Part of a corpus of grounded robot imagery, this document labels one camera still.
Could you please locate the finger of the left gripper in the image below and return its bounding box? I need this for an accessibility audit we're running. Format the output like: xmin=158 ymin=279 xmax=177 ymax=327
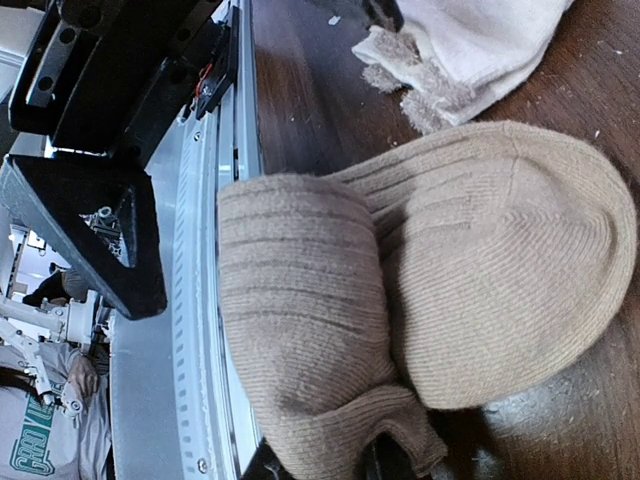
xmin=361 ymin=0 xmax=404 ymax=33

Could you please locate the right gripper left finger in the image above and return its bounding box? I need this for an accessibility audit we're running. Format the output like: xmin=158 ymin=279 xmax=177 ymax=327
xmin=1 ymin=154 xmax=168 ymax=320

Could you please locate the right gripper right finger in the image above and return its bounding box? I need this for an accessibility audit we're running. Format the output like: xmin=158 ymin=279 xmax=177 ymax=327
xmin=241 ymin=434 xmax=432 ymax=480

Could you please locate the red sock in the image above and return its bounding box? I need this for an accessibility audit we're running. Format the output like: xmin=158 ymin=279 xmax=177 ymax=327
xmin=352 ymin=0 xmax=571 ymax=135

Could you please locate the beige sock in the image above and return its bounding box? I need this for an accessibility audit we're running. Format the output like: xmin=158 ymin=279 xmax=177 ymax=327
xmin=217 ymin=121 xmax=638 ymax=479

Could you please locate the person in grey shirt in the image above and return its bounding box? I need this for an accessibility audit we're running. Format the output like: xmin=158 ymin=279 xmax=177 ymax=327
xmin=0 ymin=267 xmax=114 ymax=480

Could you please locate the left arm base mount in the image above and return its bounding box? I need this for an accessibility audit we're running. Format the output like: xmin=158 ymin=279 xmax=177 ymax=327
xmin=1 ymin=1 xmax=240 ymax=165

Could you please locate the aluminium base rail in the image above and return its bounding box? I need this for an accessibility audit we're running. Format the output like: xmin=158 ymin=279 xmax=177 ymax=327
xmin=9 ymin=0 xmax=266 ymax=480

